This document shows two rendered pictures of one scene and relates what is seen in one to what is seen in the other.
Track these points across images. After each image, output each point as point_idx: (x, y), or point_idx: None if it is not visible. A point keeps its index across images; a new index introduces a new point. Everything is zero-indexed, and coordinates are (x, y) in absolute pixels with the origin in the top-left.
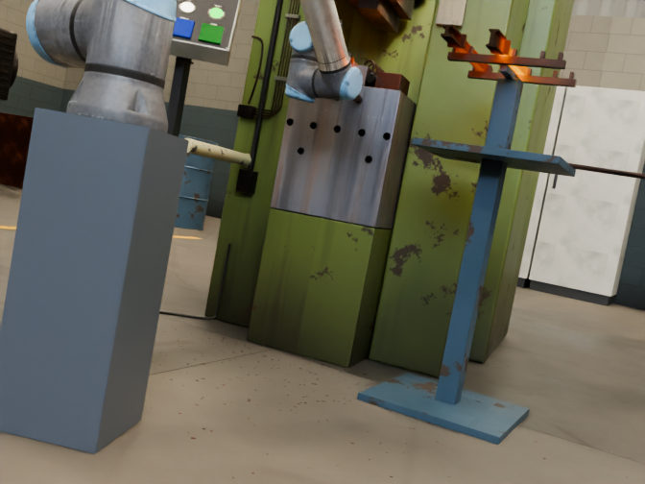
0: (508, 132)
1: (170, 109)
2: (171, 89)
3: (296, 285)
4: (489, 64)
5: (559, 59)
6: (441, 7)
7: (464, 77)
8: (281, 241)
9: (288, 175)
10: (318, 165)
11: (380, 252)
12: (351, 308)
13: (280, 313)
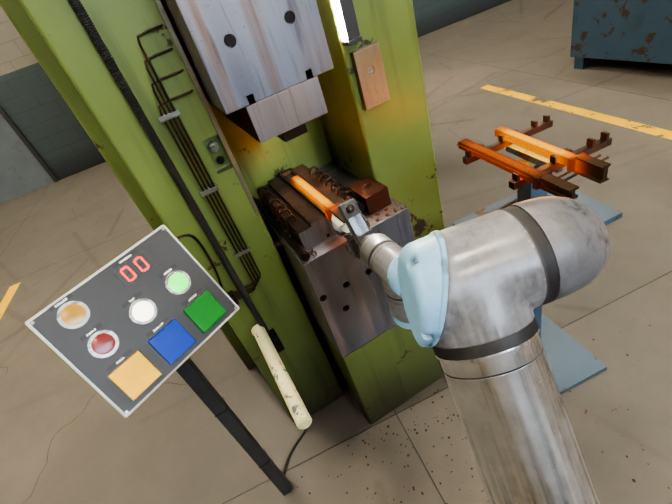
0: None
1: (197, 388)
2: (181, 376)
3: (389, 375)
4: (421, 118)
5: (607, 139)
6: (364, 91)
7: (405, 141)
8: (365, 366)
9: (345, 329)
10: (366, 305)
11: None
12: (432, 353)
13: (387, 395)
